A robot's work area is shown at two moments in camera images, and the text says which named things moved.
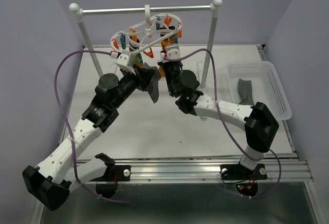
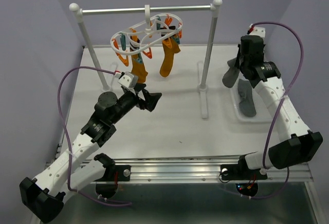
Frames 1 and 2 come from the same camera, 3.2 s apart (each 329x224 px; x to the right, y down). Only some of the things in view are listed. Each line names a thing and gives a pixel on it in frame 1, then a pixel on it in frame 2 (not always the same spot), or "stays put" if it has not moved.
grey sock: (150, 76) to (230, 76)
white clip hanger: (138, 38) stays put
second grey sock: (244, 88) stays put
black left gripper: (132, 75) to (150, 98)
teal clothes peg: (123, 39) stays put
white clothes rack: (80, 11) stays put
